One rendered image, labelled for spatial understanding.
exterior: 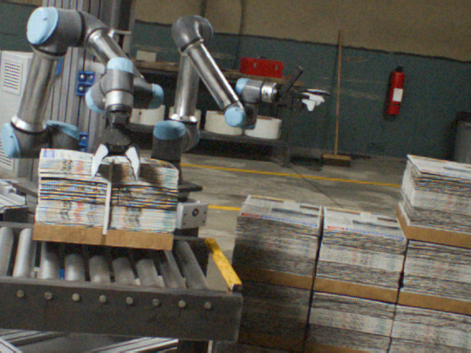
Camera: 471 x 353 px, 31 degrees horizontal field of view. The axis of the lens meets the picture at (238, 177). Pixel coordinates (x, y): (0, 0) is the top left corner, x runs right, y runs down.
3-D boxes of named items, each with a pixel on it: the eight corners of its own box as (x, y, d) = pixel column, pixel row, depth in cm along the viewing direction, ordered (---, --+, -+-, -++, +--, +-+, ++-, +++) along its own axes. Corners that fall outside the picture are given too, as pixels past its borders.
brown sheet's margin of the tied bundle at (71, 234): (87, 227, 260) (89, 213, 260) (92, 244, 232) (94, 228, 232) (33, 223, 256) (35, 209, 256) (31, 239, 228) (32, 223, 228)
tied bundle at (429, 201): (394, 215, 327) (405, 156, 322) (472, 227, 325) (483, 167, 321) (404, 239, 290) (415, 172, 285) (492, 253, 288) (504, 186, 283)
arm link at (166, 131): (145, 155, 331) (149, 120, 328) (159, 152, 344) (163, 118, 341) (174, 161, 328) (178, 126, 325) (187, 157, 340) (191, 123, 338)
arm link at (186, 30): (180, 7, 320) (251, 118, 317) (191, 8, 330) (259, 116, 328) (156, 26, 323) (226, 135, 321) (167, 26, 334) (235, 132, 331)
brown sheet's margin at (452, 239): (395, 214, 326) (396, 202, 326) (471, 225, 325) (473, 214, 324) (405, 238, 289) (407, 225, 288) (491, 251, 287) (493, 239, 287)
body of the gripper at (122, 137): (128, 161, 235) (130, 121, 240) (132, 147, 227) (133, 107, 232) (100, 158, 233) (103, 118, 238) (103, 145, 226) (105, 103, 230)
